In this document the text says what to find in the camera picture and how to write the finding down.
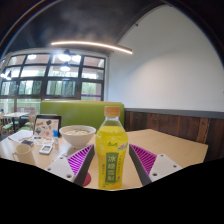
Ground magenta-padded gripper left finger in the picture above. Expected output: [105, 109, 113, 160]
[44, 143, 96, 187]

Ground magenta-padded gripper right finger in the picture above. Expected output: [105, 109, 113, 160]
[128, 143, 184, 187]

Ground yellow drink bottle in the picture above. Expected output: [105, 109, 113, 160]
[95, 105, 129, 191]

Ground small blue-capped bottle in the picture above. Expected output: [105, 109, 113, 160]
[52, 129, 60, 150]

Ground white bowl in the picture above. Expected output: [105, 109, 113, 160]
[58, 124, 97, 150]

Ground small dark phone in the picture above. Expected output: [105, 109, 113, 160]
[20, 139, 35, 148]

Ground black-framed tablet with stickers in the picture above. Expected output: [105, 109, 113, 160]
[33, 114, 63, 138]

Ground green booth bench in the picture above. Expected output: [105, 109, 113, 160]
[39, 100, 126, 133]

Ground wooden green-seat chairs group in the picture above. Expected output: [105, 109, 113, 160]
[0, 113, 37, 134]

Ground light wooden dining table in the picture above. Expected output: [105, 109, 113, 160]
[2, 111, 30, 133]

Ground long linear ceiling light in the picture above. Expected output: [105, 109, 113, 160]
[50, 40, 134, 55]

